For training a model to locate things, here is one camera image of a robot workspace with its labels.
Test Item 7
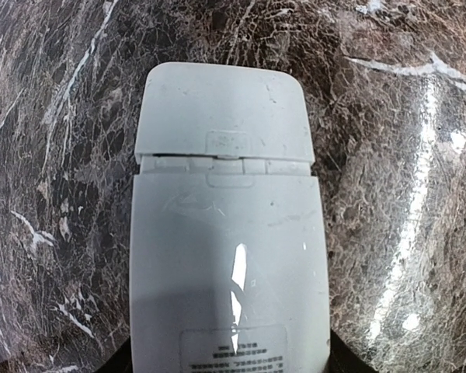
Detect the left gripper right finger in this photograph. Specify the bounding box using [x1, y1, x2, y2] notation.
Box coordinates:
[329, 332, 373, 373]

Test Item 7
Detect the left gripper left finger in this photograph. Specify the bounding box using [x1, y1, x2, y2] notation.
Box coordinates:
[96, 338, 132, 373]

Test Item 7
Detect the white remote control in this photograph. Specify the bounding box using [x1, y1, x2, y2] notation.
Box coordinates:
[130, 157, 330, 372]

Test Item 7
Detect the white battery cover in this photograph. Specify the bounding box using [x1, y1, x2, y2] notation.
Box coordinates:
[134, 62, 315, 164]

